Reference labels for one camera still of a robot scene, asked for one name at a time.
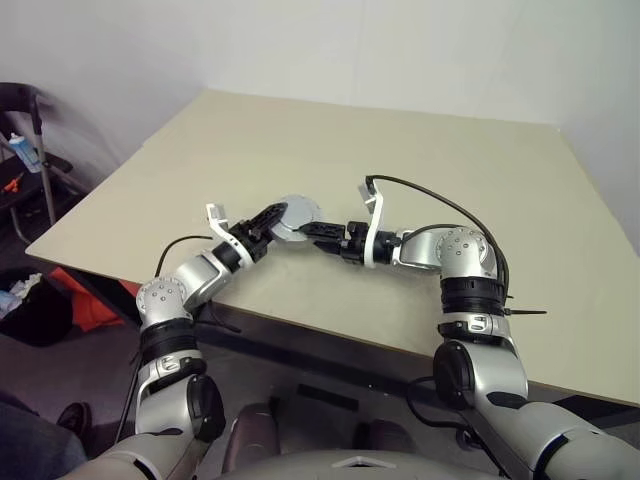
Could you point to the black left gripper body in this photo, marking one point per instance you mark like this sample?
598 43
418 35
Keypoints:
252 242

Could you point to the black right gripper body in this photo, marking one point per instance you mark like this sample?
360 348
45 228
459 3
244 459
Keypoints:
355 245

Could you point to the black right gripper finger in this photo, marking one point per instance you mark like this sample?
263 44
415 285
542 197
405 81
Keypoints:
332 245
325 230

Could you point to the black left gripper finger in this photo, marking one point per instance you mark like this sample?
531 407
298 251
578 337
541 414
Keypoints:
270 217

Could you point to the grey motor cover circuit board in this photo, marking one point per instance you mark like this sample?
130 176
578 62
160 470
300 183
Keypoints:
300 212

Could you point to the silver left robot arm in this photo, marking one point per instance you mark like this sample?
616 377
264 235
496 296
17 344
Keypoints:
165 300

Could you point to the black flat floor plate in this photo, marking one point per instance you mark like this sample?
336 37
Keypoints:
327 397

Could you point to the orange cloth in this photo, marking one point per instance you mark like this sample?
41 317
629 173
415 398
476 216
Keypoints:
95 310

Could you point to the black zip tie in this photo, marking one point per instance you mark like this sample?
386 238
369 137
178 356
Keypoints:
525 312

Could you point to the black cart silver pole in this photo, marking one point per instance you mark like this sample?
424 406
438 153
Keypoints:
45 165

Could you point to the grey robot torso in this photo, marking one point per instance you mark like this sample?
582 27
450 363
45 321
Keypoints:
360 467

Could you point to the black bin bag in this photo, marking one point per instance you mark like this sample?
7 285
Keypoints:
40 320

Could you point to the white crumpled paper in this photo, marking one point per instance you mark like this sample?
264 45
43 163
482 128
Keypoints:
27 286

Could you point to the white blue bottle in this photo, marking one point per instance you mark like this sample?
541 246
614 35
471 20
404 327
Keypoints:
25 152

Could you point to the orange black hand tool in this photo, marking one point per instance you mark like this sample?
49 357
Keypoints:
12 186

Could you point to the black shoe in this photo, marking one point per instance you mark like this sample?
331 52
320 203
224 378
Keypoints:
75 420

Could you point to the dark trouser leg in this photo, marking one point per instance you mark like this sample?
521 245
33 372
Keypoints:
30 445

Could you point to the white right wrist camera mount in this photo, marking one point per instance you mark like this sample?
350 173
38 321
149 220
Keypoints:
375 220

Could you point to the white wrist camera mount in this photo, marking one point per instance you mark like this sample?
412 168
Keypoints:
216 215
375 220

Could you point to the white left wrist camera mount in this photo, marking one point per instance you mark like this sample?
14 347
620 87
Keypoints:
216 215

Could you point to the black table frame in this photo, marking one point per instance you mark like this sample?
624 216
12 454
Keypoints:
325 360

